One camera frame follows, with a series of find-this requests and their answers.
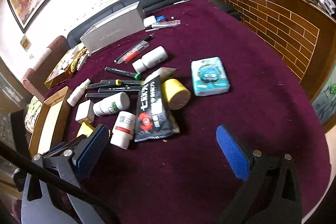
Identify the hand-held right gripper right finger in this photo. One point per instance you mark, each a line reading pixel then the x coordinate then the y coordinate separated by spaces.
pixel 233 154

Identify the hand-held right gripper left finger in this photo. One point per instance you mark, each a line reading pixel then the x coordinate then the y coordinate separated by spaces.
pixel 90 152

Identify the small yellow box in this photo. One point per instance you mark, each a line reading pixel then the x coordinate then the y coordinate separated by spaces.
pixel 85 129

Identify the white bottle red label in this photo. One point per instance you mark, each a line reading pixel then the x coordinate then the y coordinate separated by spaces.
pixel 122 129

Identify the white square box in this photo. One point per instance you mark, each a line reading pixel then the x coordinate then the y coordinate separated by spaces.
pixel 84 111

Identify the white bottle green label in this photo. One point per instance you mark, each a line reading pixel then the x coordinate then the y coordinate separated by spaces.
pixel 111 104

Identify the wooden tray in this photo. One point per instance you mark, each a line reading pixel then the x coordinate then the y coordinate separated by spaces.
pixel 56 108

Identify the white spray bottle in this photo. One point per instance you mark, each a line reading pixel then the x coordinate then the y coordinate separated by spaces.
pixel 77 93

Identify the black marker yellow cap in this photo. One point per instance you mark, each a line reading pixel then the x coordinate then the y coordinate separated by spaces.
pixel 103 84

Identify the green patterned cloth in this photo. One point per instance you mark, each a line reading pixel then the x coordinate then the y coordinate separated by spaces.
pixel 32 112

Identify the black snack packet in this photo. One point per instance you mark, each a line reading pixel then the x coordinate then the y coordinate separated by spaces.
pixel 153 114

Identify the black chair back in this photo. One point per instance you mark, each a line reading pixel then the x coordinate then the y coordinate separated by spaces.
pixel 19 124

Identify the blue tissue pack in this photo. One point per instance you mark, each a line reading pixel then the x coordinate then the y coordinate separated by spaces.
pixel 210 76

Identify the yellow tape roll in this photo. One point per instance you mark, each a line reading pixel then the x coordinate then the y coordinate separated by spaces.
pixel 176 94

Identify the gold gift box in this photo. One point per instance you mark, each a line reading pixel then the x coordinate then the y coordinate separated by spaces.
pixel 59 74

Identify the black marker green cap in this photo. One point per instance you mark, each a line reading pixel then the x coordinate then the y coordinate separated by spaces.
pixel 120 72

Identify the clear packaged red pen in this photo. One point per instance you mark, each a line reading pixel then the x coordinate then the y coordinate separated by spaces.
pixel 131 55

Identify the white pointed pouch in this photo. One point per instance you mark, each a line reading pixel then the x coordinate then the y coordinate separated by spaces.
pixel 162 73

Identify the brown upholstered chair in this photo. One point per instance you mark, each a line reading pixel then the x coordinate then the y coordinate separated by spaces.
pixel 55 47

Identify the maroon tablecloth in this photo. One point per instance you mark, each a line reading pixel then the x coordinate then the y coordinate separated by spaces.
pixel 236 43

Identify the plain white pill bottle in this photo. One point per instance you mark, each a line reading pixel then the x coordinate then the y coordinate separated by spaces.
pixel 152 56

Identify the long silver box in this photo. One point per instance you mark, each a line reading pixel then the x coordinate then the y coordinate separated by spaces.
pixel 113 30

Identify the wooden brick pattern counter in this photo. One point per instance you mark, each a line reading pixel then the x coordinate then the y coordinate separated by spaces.
pixel 275 19

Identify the clear toothbrush package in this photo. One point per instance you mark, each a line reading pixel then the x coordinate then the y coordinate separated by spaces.
pixel 165 24

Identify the small blue packet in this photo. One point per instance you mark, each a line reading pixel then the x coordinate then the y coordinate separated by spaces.
pixel 161 18

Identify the small gold wall plaque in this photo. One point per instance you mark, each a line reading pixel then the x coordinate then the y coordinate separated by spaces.
pixel 25 42

